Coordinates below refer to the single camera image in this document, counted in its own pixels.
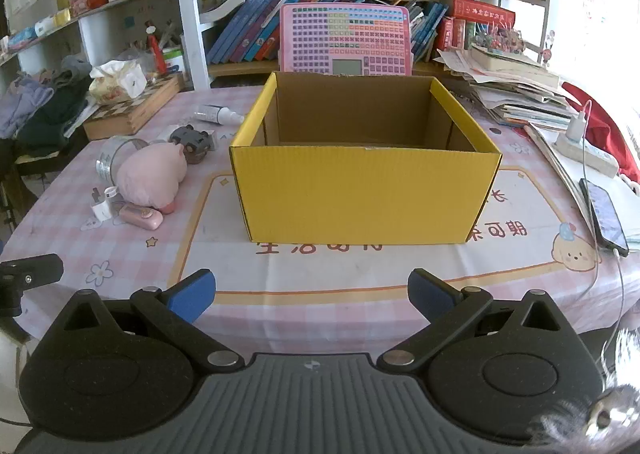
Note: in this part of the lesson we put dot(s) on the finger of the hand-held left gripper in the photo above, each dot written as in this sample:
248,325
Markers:
40,269

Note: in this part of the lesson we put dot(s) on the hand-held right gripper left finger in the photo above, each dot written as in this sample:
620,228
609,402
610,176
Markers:
192,295

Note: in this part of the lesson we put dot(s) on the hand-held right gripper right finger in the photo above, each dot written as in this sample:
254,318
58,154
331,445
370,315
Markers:
425,291

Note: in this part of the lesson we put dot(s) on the white charger plug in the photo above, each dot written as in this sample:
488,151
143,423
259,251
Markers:
102,209

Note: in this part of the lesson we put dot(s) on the small pink device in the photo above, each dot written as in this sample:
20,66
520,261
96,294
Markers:
142,218

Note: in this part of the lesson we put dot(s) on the yellow cardboard box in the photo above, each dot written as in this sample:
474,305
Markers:
360,194

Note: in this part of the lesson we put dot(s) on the clear tape roll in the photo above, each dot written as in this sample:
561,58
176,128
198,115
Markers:
107,158

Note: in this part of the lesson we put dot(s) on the pink plush toy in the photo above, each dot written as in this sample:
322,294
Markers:
145,173

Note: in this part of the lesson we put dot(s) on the grey toy car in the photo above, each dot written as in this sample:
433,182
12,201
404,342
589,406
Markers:
187,138

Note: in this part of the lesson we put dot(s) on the white spray bottle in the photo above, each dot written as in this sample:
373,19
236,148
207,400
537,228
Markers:
212,113

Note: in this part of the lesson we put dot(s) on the pile of clothes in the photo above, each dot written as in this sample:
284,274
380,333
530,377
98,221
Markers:
45,113

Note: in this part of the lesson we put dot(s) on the wooden chess box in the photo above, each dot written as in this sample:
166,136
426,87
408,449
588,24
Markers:
135,113

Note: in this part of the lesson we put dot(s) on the black smartphone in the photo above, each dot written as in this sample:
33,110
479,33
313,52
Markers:
602,214

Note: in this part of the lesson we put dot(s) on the floral tissue pack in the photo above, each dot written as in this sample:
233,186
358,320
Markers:
120,83

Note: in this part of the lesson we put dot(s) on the white power strip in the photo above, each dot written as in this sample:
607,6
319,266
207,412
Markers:
595,158

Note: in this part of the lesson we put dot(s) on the white charger adapter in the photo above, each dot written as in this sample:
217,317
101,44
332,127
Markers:
575,126

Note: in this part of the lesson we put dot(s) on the stack of papers and books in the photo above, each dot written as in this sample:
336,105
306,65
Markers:
510,83

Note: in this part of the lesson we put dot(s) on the white jar green label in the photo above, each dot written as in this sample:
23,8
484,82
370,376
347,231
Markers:
174,61

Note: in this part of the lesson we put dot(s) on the red cloth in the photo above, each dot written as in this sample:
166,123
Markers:
610,133

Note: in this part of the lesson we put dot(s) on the red bottle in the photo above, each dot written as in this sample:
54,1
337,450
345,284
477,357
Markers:
157,51

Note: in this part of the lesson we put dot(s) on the row of small packets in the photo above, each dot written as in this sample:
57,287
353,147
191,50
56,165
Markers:
50,22

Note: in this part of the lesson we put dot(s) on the red boxed books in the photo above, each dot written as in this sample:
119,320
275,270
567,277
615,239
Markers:
452,33

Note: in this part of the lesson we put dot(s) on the row of blue books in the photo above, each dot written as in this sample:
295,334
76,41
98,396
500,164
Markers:
425,31
250,28

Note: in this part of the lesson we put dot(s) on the white shelf unit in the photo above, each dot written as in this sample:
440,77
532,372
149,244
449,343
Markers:
192,33

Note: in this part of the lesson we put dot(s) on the colourful paper flowers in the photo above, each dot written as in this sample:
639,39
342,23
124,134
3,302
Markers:
497,39

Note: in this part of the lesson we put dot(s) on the pink toy learning tablet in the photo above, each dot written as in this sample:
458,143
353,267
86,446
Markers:
345,33

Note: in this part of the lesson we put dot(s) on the thick red book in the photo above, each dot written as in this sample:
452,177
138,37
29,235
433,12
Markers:
482,12

